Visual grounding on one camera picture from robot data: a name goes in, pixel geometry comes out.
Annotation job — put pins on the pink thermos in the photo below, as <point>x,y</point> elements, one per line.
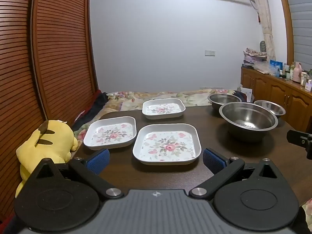
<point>297,72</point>

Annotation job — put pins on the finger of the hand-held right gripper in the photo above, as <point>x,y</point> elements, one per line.
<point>301,142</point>

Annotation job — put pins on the lilac box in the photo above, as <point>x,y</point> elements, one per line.
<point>309,85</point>

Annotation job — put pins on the pile of folded cloths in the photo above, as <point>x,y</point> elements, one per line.
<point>253,56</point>

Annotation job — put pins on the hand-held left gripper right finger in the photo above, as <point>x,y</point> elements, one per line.
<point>213,161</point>

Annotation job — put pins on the large steel bowl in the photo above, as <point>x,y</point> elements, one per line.
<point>246,119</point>

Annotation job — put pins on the wooden window frame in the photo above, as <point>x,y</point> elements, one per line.
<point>287,17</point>

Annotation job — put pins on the medium steel bowl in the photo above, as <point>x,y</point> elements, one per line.
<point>223,100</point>

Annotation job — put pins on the white wall socket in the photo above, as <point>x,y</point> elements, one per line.
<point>209,53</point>

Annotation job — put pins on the brown louvered wooden wardrobe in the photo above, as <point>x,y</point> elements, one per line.
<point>48,53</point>

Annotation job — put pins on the white paper bag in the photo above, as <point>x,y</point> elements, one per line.
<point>248,95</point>

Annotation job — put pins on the small steel bowl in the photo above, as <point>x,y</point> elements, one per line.
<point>271,107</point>

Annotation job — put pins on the beige patterned curtain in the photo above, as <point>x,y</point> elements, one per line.
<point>264,17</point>

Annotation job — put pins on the wooden sideboard cabinet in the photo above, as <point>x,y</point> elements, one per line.
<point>275,90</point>

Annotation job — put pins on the clear plastic bag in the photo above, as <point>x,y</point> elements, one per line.
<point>262,67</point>

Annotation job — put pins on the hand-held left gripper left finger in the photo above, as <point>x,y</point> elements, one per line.
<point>98,161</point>

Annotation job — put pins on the dark clothes heap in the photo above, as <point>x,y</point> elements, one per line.
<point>97,104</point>

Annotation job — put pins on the grey round fan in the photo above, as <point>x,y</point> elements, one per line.
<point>262,46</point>

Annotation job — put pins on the floral blanket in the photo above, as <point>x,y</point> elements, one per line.
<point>126,100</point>

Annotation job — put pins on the blue box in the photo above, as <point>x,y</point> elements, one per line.
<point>275,67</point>

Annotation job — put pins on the white jar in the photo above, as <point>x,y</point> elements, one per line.
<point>304,78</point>

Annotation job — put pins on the grey window blind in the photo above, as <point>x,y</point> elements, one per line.
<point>301,17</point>

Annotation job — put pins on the square floral plate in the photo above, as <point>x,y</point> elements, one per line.
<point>162,108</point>
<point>167,148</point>
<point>111,134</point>

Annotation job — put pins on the clear bottle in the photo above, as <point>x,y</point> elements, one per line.
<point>285,70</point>

